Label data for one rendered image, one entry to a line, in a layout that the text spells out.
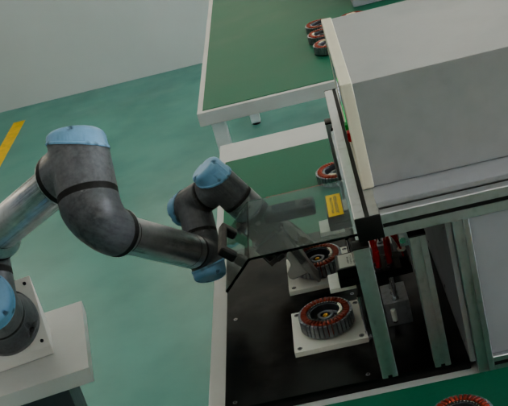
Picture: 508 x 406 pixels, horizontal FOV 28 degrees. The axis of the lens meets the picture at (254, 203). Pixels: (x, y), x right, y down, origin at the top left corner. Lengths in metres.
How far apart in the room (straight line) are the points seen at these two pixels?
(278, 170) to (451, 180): 1.19
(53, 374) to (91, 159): 0.60
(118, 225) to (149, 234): 0.11
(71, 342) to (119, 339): 1.46
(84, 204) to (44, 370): 0.58
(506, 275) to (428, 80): 0.37
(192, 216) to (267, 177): 0.71
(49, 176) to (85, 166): 0.09
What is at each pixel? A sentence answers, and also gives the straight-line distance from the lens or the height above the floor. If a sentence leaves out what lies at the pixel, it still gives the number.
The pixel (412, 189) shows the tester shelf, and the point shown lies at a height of 1.11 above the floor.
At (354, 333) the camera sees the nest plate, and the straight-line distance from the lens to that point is 2.05.
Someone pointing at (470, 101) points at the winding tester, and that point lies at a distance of 1.81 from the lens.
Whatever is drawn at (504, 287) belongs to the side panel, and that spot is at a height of 0.91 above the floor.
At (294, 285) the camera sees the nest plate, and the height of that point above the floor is 0.78.
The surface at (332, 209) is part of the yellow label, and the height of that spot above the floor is 1.07.
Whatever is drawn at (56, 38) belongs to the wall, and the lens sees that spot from 6.86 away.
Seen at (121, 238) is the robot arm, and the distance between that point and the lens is 1.91.
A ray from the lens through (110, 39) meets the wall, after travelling 6.80.
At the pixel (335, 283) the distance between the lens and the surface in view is 2.04.
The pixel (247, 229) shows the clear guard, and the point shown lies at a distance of 1.92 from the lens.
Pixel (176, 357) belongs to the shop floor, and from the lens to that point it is 3.63.
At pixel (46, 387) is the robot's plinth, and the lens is 2.30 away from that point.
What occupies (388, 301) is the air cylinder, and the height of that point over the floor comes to 0.82.
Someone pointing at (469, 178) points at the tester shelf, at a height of 1.11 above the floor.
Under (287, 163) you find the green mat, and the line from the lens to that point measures 2.96.
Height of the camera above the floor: 1.90
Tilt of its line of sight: 25 degrees down
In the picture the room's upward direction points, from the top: 15 degrees counter-clockwise
